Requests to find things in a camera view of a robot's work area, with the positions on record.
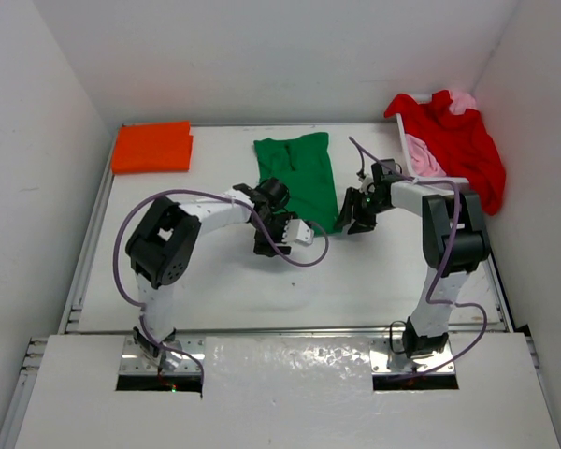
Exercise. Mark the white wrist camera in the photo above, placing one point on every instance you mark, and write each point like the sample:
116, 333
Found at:
367, 186
299, 232

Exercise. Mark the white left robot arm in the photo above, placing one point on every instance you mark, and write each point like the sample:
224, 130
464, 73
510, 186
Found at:
162, 244

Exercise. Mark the red t shirt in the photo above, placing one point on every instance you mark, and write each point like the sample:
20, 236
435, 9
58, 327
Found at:
460, 143

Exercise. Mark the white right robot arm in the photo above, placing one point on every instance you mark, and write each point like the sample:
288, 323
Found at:
454, 243

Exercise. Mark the white plastic bin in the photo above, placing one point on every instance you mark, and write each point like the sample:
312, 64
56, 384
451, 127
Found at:
461, 102

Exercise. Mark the pink t shirt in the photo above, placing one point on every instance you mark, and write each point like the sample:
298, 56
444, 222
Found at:
423, 162

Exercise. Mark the green t shirt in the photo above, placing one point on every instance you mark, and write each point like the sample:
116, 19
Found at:
303, 165

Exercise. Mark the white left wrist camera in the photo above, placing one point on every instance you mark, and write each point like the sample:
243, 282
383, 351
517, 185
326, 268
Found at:
299, 232

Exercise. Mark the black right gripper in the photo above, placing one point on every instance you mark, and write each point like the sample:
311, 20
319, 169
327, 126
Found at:
363, 224

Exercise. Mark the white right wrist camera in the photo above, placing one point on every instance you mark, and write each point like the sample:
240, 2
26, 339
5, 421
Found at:
367, 186

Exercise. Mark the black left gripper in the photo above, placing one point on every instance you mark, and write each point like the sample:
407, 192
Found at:
278, 238

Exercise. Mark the orange t shirt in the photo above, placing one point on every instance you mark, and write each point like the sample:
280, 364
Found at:
153, 148

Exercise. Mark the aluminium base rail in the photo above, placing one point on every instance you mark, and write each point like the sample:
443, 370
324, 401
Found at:
382, 351

